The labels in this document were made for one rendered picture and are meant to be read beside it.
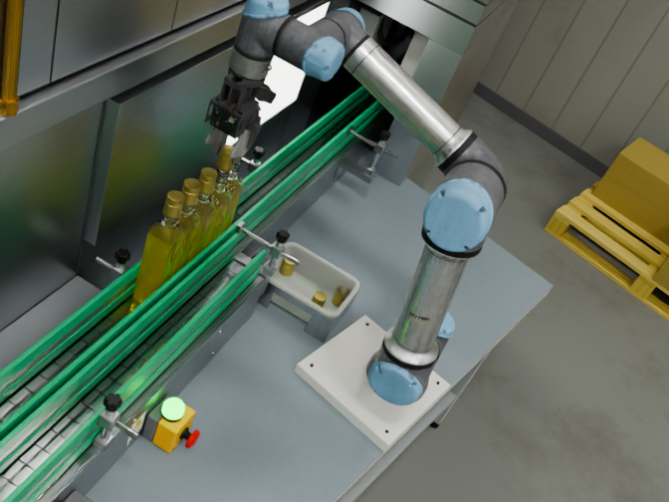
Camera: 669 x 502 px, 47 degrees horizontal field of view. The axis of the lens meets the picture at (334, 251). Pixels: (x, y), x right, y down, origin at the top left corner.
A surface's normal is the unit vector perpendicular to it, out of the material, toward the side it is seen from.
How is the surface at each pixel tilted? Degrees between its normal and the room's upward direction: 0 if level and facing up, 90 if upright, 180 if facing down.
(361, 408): 0
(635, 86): 90
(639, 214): 90
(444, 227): 82
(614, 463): 0
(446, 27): 90
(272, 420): 0
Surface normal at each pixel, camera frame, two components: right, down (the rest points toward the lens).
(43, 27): 0.85, 0.51
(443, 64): -0.41, 0.47
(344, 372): 0.32, -0.73
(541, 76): -0.59, 0.35
